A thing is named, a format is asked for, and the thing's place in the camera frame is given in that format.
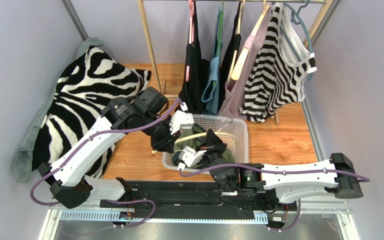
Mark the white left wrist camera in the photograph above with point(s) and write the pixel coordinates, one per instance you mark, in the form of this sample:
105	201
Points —
181	120

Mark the cream plastic hanger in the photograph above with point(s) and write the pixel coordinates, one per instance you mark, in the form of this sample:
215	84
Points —
195	136

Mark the wooden clothes rack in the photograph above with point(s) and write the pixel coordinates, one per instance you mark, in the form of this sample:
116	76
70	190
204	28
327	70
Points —
311	35

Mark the black mounting rail base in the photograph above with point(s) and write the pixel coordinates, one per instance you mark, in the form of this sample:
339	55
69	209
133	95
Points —
196	202

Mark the blue ribbed tank top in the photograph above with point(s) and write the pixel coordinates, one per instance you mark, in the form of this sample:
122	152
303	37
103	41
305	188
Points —
210	95

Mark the black white striped tank top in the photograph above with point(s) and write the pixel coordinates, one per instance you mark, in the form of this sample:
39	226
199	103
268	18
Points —
280	69

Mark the zebra print blanket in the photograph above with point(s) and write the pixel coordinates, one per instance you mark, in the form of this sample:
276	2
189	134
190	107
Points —
82	91

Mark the green hanger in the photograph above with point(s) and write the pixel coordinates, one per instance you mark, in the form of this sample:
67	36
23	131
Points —
219	32

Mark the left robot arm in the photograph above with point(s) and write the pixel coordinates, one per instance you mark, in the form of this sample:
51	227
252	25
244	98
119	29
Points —
68	182

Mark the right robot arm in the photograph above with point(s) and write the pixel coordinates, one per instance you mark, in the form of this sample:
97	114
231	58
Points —
282	184

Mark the wooden hanger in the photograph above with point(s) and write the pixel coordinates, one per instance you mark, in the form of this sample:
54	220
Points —
250	48

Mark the lilac ribbed tank top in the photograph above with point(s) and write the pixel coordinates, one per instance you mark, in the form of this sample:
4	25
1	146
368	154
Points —
235	96

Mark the white perforated plastic basket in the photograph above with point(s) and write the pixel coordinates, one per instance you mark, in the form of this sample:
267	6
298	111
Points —
238	128

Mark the pink hanger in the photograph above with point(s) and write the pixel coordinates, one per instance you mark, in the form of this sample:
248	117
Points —
191	34

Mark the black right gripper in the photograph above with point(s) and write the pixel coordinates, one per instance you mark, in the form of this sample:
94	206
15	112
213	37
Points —
210	148

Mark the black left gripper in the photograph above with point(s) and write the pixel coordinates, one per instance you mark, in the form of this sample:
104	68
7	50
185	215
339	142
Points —
166	144

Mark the green tank top navy trim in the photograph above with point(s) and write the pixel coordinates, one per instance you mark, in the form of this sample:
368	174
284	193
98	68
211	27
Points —
175	157

